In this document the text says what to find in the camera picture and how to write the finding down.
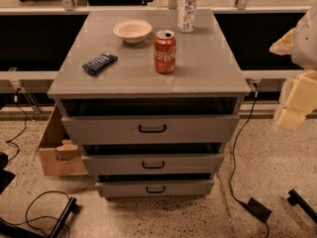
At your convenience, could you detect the clear plastic water bottle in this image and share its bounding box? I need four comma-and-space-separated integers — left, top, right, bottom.
177, 0, 197, 33

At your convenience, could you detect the grey drawer cabinet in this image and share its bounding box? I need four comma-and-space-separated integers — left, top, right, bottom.
47, 9, 252, 200

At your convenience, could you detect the dark blue snack packet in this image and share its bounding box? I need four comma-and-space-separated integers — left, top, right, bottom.
82, 53, 118, 76

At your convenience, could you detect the grey drawer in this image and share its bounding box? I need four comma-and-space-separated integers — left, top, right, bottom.
95, 179, 214, 198
61, 115, 239, 145
82, 154, 224, 176

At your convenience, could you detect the black stand leg right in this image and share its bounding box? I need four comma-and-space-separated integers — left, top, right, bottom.
287, 189, 317, 224

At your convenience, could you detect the black power cable right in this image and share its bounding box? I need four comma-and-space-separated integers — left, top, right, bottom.
229, 81, 270, 238

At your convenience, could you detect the black stand leg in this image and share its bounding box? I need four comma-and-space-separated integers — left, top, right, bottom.
287, 189, 317, 224
49, 197, 79, 238

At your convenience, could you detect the grey top drawer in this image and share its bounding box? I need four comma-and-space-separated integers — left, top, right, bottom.
61, 115, 239, 145

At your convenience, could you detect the white paper bowl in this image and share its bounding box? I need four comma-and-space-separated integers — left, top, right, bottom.
113, 20, 153, 44

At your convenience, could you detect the black power adapter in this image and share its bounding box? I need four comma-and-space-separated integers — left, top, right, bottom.
247, 197, 271, 223

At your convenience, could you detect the brown cardboard box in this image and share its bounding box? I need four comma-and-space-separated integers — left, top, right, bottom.
38, 106, 87, 176

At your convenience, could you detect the black cable left floor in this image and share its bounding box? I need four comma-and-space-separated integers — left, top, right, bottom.
0, 190, 71, 238

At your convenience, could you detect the black stand leg left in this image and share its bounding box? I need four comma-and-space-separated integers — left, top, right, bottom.
49, 197, 79, 238

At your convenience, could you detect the grey bottom drawer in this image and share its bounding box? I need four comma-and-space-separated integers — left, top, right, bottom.
95, 179, 214, 198

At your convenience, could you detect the red coca-cola can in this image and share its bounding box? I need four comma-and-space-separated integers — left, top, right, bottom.
154, 30, 176, 73

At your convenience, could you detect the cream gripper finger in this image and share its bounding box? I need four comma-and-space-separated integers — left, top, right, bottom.
275, 70, 317, 131

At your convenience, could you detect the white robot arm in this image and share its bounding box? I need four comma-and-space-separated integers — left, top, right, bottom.
269, 4, 317, 131

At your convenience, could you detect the black cable left wall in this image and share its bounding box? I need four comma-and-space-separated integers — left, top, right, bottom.
4, 88, 30, 163

